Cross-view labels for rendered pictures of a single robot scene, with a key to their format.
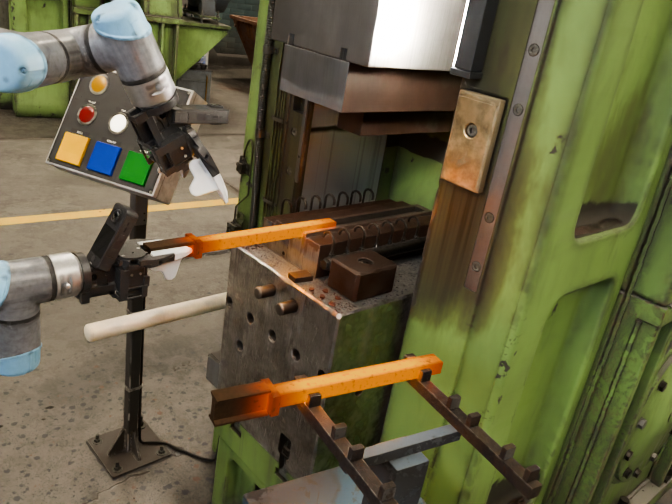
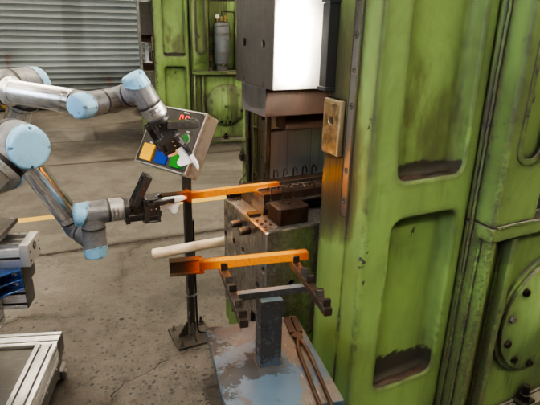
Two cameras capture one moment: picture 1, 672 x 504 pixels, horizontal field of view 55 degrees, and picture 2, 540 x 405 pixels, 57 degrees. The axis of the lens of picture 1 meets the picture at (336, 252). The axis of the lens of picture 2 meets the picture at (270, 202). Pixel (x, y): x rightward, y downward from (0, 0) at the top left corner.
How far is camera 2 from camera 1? 61 cm
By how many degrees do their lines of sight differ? 17
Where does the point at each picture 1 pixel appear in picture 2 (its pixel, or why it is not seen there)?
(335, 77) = (261, 98)
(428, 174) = not seen: hidden behind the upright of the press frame
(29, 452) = (136, 333)
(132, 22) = (138, 80)
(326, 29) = (255, 71)
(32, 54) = (90, 100)
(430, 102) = not seen: hidden behind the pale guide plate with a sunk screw
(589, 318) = (445, 239)
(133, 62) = (141, 100)
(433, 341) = (329, 250)
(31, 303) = (99, 222)
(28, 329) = (98, 235)
